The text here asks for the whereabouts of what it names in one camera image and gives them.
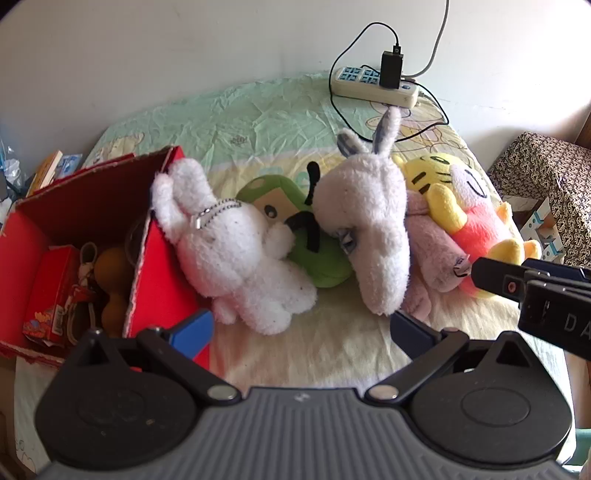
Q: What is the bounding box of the large white plush rabbit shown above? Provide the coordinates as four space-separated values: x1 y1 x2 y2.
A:
313 105 411 317

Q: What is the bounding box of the red packet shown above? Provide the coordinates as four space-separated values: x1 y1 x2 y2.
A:
22 244 81 347

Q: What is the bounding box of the white power strip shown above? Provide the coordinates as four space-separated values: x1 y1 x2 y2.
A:
331 66 420 109

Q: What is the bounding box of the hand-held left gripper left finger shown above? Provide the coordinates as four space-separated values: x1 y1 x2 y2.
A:
69 310 242 409

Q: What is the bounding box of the small white plush rabbit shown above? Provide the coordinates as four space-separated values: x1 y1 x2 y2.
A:
151 158 318 335

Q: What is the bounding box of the green plush frog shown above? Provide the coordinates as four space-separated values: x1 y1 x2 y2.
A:
236 161 355 289

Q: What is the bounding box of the green cartoon bed sheet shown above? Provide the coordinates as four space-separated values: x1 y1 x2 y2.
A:
14 71 575 476

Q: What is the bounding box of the clear plastic bag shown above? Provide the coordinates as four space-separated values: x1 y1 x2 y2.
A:
0 134 23 204

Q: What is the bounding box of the white blue printed box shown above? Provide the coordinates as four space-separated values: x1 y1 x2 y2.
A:
519 196 566 266

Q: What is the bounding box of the pink plush bear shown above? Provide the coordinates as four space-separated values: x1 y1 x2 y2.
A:
401 188 474 319

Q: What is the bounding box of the patterned fabric stool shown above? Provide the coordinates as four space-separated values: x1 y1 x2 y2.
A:
487 131 591 268

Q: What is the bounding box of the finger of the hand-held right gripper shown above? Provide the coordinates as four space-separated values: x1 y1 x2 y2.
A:
522 257 591 283
470 257 532 303

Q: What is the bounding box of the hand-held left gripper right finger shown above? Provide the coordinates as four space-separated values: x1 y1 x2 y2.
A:
365 311 539 407

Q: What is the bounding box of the black charger adapter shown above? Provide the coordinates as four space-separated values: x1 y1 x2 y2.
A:
380 45 404 90

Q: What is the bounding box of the white cable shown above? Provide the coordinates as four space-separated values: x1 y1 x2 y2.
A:
401 0 451 80

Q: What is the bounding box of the yellow book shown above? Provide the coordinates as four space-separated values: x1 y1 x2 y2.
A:
25 150 64 198

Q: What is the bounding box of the yellow plush tiger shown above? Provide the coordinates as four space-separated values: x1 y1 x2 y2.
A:
392 152 543 298

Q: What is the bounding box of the small keychain toy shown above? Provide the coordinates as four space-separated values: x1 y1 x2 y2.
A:
69 242 100 347

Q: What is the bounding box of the red cardboard box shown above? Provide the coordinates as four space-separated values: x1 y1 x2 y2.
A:
0 145 215 370

